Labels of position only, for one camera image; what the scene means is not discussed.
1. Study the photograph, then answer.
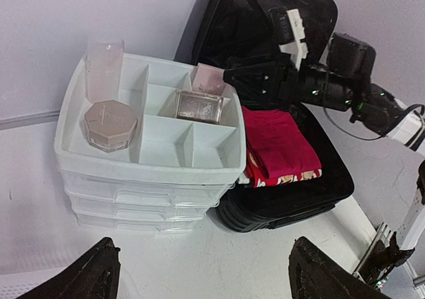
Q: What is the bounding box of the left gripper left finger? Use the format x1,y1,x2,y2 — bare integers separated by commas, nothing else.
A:
19,237,120,299

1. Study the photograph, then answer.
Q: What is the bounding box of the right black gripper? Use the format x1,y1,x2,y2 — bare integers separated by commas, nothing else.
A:
223,58,303,108

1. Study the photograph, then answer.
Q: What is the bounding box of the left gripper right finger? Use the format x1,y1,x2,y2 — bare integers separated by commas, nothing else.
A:
288,237,387,299

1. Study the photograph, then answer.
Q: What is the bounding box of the small pink square box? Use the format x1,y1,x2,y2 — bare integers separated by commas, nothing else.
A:
192,63,226,96

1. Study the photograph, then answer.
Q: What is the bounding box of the black ribbed hard-shell suitcase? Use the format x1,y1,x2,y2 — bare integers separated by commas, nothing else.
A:
191,0,354,233

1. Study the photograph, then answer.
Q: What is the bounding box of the square bronze compact case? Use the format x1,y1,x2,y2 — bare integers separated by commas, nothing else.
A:
175,90,224,124

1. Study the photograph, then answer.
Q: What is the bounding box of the octagonal beige powder jar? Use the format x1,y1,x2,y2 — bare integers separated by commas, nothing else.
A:
84,100,138,152

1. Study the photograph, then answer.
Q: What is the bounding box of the translucent pink cylindrical container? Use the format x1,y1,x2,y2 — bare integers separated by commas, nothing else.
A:
84,39,125,103

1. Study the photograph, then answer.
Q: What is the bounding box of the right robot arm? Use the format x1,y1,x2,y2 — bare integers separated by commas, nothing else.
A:
223,33,424,287

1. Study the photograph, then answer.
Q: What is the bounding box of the magenta folded cloth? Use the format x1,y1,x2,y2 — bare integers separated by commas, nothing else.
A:
242,107,307,177

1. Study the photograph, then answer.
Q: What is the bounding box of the white perforated plastic basket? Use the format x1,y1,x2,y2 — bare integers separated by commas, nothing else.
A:
1,251,141,298

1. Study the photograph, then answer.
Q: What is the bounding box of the red patterned folded garment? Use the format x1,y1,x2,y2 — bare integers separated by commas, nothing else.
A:
244,140,323,188

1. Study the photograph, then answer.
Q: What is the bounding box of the white folded garment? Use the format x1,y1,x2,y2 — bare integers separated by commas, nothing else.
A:
237,173,250,185

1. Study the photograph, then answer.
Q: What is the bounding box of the white plastic drawer organizer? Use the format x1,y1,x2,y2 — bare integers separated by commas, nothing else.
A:
54,54,246,231

